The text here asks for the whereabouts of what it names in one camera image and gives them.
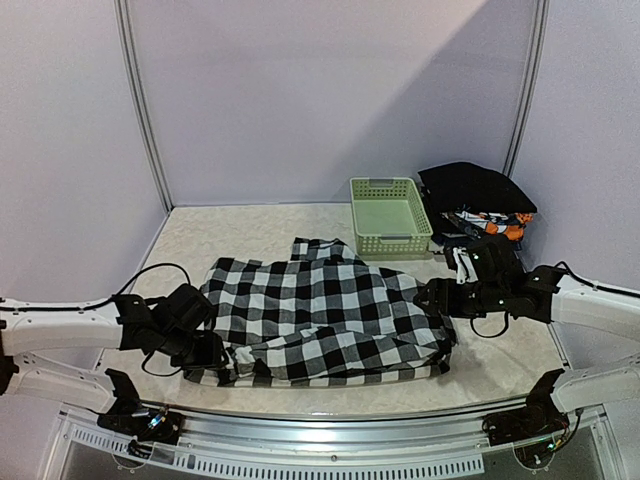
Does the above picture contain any black t-shirt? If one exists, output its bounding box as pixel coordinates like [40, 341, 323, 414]
[418, 162, 537, 214]

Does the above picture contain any pale green plastic laundry basket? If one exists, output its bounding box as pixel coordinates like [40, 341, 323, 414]
[349, 177, 433, 258]

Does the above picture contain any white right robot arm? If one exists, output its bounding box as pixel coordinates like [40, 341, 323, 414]
[414, 265, 639, 436]

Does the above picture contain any corner wall post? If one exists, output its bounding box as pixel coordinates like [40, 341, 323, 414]
[114, 0, 175, 215]
[502, 0, 550, 178]

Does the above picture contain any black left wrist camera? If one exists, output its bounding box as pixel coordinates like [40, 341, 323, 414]
[153, 284, 215, 332]

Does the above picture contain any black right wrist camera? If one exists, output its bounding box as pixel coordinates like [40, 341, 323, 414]
[444, 234, 524, 284]

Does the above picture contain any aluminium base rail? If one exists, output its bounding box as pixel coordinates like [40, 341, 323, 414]
[41, 398, 626, 479]

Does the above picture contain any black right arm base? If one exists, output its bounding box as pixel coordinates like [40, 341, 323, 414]
[482, 369, 584, 453]

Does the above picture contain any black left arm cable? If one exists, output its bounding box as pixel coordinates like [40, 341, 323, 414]
[0, 263, 194, 314]

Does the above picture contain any left corner wall post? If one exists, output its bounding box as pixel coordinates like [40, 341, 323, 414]
[114, 0, 175, 215]

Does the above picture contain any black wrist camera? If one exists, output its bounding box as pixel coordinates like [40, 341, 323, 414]
[444, 234, 524, 284]
[153, 284, 215, 332]

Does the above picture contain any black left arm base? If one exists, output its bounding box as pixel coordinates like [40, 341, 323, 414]
[97, 368, 186, 445]

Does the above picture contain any black white patterned garment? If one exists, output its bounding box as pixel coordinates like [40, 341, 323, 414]
[183, 238, 457, 387]

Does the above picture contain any dark folded clothes stack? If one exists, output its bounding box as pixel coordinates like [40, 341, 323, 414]
[421, 187, 524, 251]

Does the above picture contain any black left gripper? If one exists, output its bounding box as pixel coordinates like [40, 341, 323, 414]
[158, 328, 229, 371]

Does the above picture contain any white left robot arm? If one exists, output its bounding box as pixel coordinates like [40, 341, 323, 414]
[1, 284, 227, 434]

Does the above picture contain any right corner wall post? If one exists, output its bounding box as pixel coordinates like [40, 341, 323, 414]
[502, 0, 550, 178]

